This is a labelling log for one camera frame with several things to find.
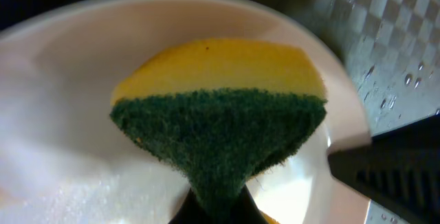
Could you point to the white plate top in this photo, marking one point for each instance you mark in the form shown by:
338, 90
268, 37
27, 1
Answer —
64, 161

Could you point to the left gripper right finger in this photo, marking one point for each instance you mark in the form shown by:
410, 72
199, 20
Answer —
247, 211

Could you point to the yellow green sponge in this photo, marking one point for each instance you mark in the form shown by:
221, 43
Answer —
221, 111

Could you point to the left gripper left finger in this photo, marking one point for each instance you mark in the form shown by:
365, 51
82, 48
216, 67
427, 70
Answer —
190, 212

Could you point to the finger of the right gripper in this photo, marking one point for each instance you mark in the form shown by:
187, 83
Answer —
398, 170

